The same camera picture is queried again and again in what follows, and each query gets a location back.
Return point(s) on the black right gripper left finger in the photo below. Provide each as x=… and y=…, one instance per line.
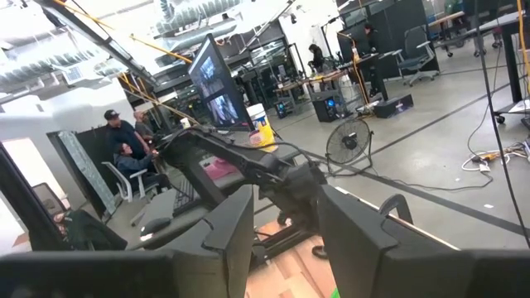
x=215, y=248

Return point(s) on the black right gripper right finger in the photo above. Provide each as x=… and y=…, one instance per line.
x=364, y=256

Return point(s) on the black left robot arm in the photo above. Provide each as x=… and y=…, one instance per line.
x=215, y=145

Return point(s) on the black keyboard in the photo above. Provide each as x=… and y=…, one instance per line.
x=186, y=196

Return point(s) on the black computer mouse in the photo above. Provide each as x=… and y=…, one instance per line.
x=155, y=225

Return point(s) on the black floor fan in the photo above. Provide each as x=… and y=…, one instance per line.
x=348, y=140

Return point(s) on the grey desk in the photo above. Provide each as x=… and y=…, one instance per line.
x=161, y=207

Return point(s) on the yellow white wipes canister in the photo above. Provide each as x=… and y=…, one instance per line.
x=261, y=124

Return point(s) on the black computer tower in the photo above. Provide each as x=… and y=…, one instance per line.
x=327, y=108

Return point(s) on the white chair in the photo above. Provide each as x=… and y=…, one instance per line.
x=124, y=182

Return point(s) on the person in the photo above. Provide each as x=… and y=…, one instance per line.
x=316, y=56
x=132, y=163
x=122, y=136
x=143, y=126
x=371, y=37

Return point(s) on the black garment with gold emblem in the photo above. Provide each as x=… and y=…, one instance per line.
x=95, y=232

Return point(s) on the black flat box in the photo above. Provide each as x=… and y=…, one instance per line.
x=393, y=105

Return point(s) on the white paper cup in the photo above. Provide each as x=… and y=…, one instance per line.
x=185, y=123

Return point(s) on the black computer monitor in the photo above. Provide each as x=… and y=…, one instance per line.
x=215, y=83

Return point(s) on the grey patterned panel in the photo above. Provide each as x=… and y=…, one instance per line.
x=87, y=169

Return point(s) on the grey mesh chair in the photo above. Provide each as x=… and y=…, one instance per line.
x=47, y=198

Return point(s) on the grey office chair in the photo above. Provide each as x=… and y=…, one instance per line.
x=416, y=54

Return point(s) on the black rolling table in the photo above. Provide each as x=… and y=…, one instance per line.
x=511, y=62

